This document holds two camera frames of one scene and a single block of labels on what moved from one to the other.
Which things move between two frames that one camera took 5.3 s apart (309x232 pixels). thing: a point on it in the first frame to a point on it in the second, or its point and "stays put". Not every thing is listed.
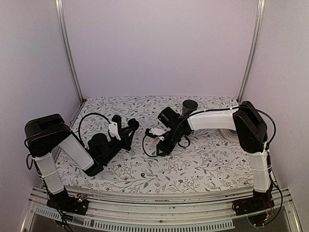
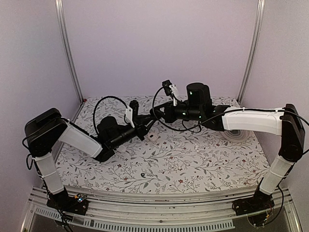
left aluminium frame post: x=59 y=5 stays put
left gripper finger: x=130 y=139 to x=149 y=126
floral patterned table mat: x=210 y=159 stays put
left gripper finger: x=124 y=131 to x=145 y=119
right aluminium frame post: x=253 y=53 stays put
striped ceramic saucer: x=231 y=135 stays put
